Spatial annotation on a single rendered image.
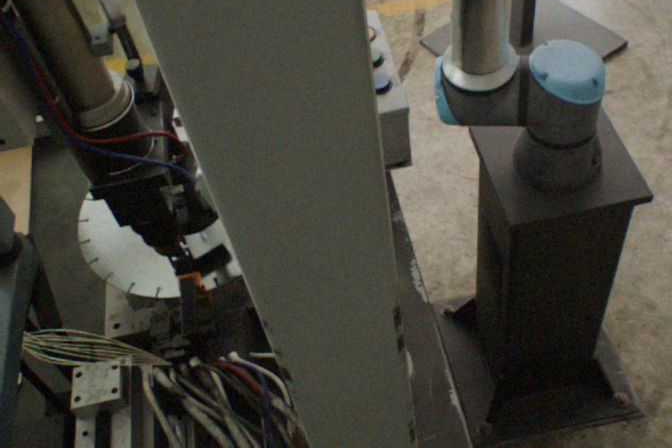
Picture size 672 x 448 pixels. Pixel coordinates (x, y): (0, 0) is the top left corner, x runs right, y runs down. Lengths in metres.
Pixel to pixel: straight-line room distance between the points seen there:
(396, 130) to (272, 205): 1.17
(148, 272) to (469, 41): 0.57
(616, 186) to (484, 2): 0.46
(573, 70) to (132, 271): 0.72
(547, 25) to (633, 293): 1.09
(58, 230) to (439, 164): 1.29
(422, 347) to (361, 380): 0.95
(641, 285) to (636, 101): 0.70
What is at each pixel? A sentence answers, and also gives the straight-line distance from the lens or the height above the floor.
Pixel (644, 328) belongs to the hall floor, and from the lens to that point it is 2.13.
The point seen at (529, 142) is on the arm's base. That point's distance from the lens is 1.36.
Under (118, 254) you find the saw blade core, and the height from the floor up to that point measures 0.95.
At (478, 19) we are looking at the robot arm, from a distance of 1.12.
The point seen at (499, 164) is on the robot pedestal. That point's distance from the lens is 1.42.
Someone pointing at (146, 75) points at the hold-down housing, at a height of 1.25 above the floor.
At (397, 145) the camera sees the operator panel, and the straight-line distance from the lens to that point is 1.37.
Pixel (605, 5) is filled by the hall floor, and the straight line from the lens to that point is 3.01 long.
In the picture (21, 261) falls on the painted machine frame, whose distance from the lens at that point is 1.09.
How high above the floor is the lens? 1.81
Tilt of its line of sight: 50 degrees down
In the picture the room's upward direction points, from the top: 11 degrees counter-clockwise
